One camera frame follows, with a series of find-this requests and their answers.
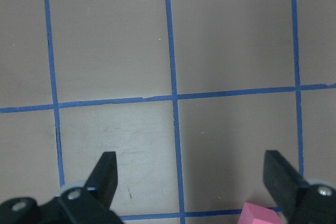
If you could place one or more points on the pink foam cube centre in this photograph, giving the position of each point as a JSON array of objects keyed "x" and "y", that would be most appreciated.
[{"x": 254, "y": 214}]

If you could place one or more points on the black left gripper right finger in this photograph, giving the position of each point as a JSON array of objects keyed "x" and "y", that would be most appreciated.
[{"x": 300, "y": 200}]

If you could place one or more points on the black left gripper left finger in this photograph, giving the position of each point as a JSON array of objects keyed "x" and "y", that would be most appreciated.
[{"x": 89, "y": 203}]

